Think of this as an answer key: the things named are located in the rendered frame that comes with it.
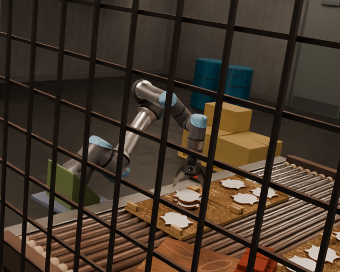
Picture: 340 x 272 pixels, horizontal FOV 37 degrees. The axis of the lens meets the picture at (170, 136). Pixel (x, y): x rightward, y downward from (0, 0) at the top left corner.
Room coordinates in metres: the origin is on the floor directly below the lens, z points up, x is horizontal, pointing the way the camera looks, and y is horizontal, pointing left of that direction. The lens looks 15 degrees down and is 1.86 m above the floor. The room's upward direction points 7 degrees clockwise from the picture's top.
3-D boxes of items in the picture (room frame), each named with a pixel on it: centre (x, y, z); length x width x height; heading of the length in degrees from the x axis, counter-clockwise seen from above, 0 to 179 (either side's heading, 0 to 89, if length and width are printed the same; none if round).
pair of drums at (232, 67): (8.66, -0.75, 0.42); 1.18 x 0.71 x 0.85; 51
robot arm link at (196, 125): (2.23, -0.12, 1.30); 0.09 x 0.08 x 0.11; 27
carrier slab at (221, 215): (2.14, -0.11, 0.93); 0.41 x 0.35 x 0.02; 138
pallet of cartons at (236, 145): (5.82, -0.73, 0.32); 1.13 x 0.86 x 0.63; 59
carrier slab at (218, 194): (2.44, -0.38, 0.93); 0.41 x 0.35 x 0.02; 138
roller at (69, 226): (2.43, -0.13, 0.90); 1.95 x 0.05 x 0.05; 138
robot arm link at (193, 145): (2.23, -0.12, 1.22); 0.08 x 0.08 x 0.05
